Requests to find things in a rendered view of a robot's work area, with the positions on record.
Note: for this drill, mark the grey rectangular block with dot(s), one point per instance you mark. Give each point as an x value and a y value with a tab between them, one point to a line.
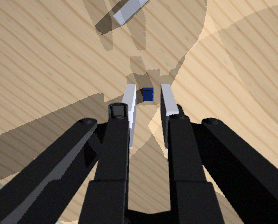
128	10

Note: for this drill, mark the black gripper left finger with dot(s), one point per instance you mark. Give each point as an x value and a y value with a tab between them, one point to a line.
43	189

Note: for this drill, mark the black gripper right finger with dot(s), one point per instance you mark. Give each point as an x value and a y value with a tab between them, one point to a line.
246	178

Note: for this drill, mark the small blue block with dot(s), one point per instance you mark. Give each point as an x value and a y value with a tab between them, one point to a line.
148	94

